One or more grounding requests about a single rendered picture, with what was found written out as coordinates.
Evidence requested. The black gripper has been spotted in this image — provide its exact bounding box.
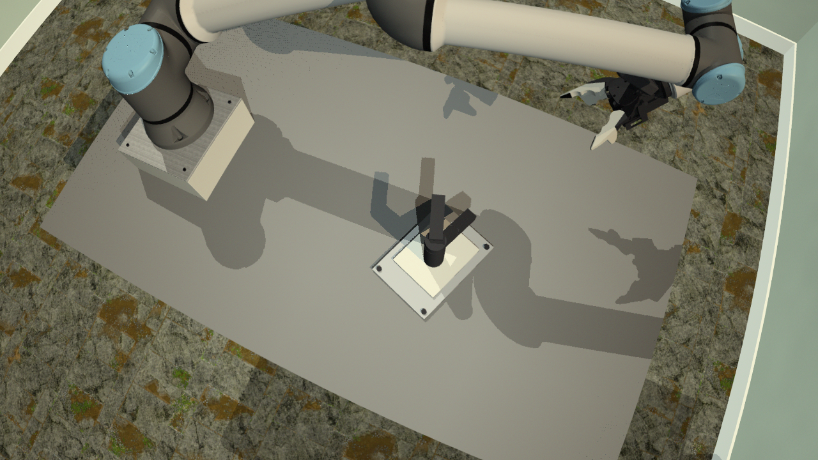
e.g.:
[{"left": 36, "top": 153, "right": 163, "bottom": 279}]
[{"left": 560, "top": 77, "right": 672, "bottom": 150}]

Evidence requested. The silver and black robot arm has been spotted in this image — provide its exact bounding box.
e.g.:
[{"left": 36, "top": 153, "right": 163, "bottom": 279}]
[{"left": 102, "top": 0, "right": 746, "bottom": 150}]

